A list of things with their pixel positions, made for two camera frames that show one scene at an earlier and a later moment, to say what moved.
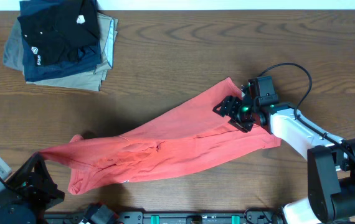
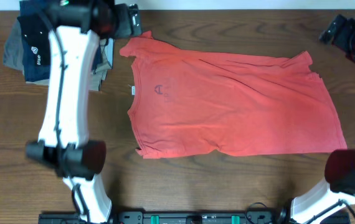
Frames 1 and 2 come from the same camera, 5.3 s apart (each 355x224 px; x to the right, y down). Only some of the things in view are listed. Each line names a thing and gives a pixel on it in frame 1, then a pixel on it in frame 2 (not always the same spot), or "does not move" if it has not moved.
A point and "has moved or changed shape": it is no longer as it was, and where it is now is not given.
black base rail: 165,217 does not move
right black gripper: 230,105 → 349,27
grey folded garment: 13,50 does not move
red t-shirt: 195,134 has moved or changed shape
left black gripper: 40,185 → 124,15
